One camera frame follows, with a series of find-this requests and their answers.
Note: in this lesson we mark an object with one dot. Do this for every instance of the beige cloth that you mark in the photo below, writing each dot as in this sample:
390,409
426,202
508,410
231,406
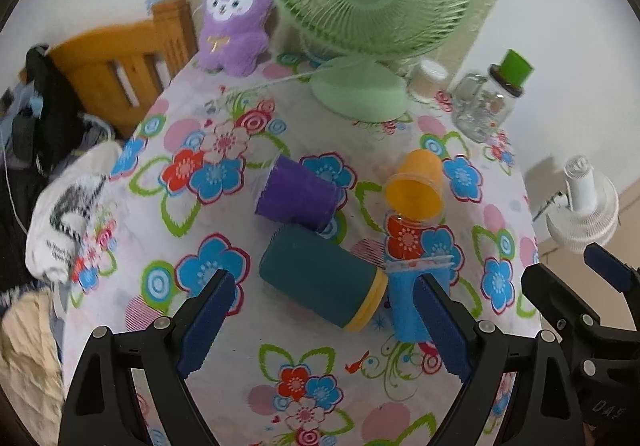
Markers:
31,374

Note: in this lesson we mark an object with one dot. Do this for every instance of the floral tablecloth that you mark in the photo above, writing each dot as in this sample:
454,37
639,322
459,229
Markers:
179,205

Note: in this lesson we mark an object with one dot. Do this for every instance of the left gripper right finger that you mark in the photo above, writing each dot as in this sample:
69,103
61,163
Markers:
543,408

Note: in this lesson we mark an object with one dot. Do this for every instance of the dark teal cup yellow rim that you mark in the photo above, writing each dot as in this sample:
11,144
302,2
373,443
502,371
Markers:
323,277

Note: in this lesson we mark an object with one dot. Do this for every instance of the white printed t-shirt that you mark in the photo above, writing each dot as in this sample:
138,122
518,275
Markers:
63,211

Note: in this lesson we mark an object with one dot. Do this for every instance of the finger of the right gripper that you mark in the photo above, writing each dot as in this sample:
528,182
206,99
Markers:
619,275
557,303

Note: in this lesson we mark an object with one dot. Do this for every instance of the white floor fan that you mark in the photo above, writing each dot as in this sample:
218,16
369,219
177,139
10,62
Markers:
588,212

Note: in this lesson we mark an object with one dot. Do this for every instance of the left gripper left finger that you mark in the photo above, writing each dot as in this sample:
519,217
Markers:
150,370

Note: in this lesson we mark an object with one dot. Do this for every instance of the purple plastic cup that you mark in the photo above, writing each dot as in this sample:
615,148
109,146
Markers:
289,193

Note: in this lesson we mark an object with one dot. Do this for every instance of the orange plastic cup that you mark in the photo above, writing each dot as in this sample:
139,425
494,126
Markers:
415,190

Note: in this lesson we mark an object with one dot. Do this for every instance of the cotton swab container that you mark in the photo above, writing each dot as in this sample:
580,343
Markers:
427,79

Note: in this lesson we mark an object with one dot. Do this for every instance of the glass mason jar green lid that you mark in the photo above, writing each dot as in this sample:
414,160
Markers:
482,102

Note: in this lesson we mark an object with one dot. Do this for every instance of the purple plush toy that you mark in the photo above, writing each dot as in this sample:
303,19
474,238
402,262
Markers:
233,35

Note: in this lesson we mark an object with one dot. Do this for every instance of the black clothing pile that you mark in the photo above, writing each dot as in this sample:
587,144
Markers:
34,147

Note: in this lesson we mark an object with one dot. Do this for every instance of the wooden chair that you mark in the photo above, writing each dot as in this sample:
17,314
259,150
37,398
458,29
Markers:
111,72

